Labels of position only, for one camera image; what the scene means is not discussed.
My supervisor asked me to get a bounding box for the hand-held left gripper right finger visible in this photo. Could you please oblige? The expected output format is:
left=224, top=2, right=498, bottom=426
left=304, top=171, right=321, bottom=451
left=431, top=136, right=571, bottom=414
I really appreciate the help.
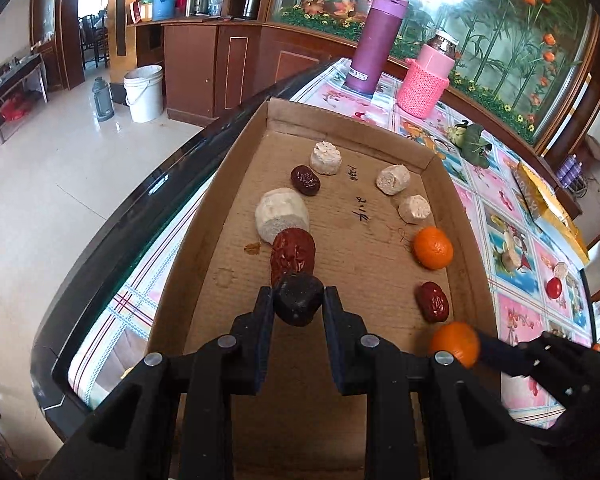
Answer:
left=322, top=286, right=571, bottom=480

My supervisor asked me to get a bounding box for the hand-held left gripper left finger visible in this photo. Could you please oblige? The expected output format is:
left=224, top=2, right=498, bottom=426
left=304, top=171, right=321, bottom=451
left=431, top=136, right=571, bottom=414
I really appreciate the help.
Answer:
left=40, top=286, right=276, bottom=480

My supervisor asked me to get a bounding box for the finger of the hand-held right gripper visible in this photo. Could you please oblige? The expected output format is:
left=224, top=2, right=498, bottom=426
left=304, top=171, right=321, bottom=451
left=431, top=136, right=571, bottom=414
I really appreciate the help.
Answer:
left=475, top=330, right=536, bottom=377

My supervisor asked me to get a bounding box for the dark round plum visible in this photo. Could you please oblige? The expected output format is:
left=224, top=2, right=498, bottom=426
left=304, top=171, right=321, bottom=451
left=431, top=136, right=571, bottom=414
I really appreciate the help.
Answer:
left=272, top=273, right=325, bottom=327

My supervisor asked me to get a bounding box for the small red date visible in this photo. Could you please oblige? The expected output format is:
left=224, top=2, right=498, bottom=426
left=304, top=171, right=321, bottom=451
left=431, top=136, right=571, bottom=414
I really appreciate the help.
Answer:
left=415, top=281, right=451, bottom=323

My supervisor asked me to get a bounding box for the brown cardboard box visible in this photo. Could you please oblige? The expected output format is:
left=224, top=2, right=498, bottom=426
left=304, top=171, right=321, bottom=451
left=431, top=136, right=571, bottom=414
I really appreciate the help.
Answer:
left=147, top=97, right=503, bottom=480

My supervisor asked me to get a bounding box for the large red date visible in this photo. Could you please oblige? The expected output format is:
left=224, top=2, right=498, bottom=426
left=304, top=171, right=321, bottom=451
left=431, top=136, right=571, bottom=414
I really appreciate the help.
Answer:
left=270, top=227, right=317, bottom=286

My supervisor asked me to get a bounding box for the large beige grain cake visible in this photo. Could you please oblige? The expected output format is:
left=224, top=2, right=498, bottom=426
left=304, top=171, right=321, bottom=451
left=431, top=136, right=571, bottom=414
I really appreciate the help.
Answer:
left=255, top=187, right=311, bottom=246

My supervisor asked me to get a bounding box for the dark red date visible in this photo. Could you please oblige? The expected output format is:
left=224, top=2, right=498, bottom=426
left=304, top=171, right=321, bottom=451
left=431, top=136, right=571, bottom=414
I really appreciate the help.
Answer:
left=290, top=165, right=322, bottom=196

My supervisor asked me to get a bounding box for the yellow wrapped package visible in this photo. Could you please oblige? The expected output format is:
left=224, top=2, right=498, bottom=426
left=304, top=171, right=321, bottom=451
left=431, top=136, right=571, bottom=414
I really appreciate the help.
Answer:
left=511, top=160, right=591, bottom=267

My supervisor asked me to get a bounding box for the black rimmed table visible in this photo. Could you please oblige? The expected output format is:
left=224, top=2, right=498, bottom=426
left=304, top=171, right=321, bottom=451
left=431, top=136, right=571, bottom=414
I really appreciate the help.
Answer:
left=30, top=57, right=600, bottom=480

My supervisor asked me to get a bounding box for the green leafy vegetable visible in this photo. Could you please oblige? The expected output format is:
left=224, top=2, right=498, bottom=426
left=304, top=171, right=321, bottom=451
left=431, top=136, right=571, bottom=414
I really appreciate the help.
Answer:
left=447, top=121, right=493, bottom=170

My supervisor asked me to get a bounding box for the white plastic bucket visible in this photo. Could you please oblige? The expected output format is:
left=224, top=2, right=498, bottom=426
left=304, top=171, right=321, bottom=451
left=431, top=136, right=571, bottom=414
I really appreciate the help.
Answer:
left=124, top=65, right=164, bottom=123

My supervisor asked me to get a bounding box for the pink knit-sleeved bottle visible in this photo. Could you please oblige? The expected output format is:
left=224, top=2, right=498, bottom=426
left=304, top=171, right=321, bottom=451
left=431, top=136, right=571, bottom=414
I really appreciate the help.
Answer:
left=396, top=30, right=457, bottom=120

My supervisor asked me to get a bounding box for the brown wooden sideboard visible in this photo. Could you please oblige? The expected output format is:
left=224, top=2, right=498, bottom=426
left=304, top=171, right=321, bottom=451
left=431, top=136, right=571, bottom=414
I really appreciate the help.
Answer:
left=127, top=15, right=331, bottom=126

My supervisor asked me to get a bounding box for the grey floor thermos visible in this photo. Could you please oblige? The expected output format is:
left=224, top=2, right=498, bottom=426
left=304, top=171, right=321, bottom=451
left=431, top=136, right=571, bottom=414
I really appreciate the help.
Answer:
left=91, top=76, right=116, bottom=122

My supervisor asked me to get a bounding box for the purple thermos bottle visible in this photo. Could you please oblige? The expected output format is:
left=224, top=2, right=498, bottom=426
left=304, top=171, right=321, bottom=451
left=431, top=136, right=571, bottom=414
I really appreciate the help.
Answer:
left=344, top=0, right=410, bottom=95

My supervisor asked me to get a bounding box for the bamboo painted glass screen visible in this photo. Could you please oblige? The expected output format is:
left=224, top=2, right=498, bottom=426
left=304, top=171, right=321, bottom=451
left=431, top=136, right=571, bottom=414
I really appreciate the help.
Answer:
left=267, top=0, right=600, bottom=146

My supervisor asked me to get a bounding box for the red plastic basin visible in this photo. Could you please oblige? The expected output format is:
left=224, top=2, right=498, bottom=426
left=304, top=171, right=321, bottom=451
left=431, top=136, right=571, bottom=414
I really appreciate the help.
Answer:
left=0, top=91, right=41, bottom=122

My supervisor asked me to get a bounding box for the dark wooden chair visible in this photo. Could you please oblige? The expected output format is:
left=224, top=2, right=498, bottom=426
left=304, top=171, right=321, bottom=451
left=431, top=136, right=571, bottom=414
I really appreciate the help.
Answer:
left=78, top=12, right=110, bottom=68

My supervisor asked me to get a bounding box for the steel side table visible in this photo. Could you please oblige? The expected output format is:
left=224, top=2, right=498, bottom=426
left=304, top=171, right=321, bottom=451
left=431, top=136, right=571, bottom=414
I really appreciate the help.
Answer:
left=0, top=52, right=48, bottom=146

